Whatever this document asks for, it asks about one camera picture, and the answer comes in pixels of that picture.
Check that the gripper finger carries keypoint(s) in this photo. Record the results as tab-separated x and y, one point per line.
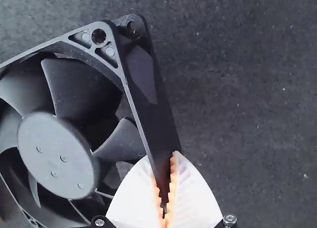
193	203
136	203

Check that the black square fan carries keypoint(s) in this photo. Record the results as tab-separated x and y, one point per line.
74	102

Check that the black mat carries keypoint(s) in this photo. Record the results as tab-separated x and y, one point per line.
247	89

